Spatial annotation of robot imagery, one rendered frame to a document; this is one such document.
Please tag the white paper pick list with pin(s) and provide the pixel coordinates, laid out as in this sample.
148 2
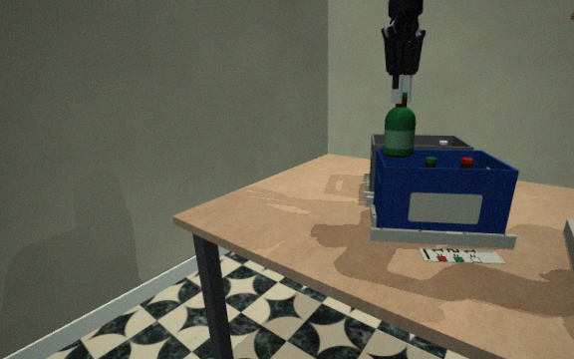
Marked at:
460 255

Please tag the dark blue crate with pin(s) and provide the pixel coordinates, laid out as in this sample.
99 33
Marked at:
462 200

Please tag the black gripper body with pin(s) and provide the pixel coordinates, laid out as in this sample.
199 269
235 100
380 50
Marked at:
405 11

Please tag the red bottle with pink label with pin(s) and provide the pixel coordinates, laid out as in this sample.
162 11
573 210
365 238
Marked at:
466 163

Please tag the dark grey divided crate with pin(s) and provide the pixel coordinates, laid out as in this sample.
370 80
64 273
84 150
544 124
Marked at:
426 142

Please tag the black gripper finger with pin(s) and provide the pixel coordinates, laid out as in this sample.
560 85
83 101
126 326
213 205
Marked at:
411 62
395 54

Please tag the green bottle with pale green label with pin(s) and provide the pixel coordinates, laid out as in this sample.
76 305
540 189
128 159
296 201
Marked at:
400 127
430 162

